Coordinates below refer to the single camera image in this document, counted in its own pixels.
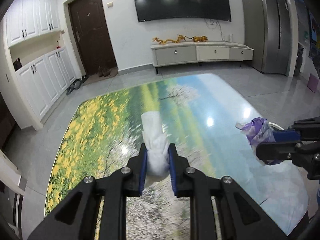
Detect yellow dragon ornament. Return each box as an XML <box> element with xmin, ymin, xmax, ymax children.
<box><xmin>152</xmin><ymin>34</ymin><xmax>208</xmax><ymax>45</ymax></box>

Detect purple white wrapper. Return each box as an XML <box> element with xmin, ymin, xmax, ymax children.
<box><xmin>235</xmin><ymin>117</ymin><xmax>281</xmax><ymax>166</ymax></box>

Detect dark brown entrance door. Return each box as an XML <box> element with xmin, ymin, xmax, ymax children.
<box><xmin>68</xmin><ymin>0</ymin><xmax>117</xmax><ymax>75</ymax></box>

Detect grey steel refrigerator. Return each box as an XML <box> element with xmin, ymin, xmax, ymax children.
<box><xmin>242</xmin><ymin>0</ymin><xmax>291</xmax><ymax>75</ymax></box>

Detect grey slippers on floor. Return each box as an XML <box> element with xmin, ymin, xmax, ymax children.
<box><xmin>66</xmin><ymin>75</ymin><xmax>88</xmax><ymax>95</ymax></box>

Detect clear plastic bag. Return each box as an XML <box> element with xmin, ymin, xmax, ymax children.
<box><xmin>141</xmin><ymin>111</ymin><xmax>169</xmax><ymax>187</ymax></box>

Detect white wall cabinets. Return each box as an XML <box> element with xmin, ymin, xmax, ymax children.
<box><xmin>16</xmin><ymin>47</ymin><xmax>76</xmax><ymax>120</ymax></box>
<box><xmin>5</xmin><ymin>0</ymin><xmax>61</xmax><ymax>47</ymax></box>

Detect purple box on floor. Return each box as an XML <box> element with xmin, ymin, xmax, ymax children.
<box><xmin>307</xmin><ymin>74</ymin><xmax>319</xmax><ymax>93</ymax></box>

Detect dark shoes by door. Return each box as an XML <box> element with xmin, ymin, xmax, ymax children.
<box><xmin>98</xmin><ymin>67</ymin><xmax>111</xmax><ymax>77</ymax></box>

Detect white upper wall cabinets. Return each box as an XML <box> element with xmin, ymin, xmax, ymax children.
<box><xmin>5</xmin><ymin>0</ymin><xmax>61</xmax><ymax>47</ymax></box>

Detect white lower wall cabinets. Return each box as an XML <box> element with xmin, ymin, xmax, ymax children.
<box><xmin>16</xmin><ymin>47</ymin><xmax>76</xmax><ymax>120</ymax></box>

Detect white low TV cabinet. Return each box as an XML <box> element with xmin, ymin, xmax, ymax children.
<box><xmin>151</xmin><ymin>41</ymin><xmax>254</xmax><ymax>69</ymax></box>

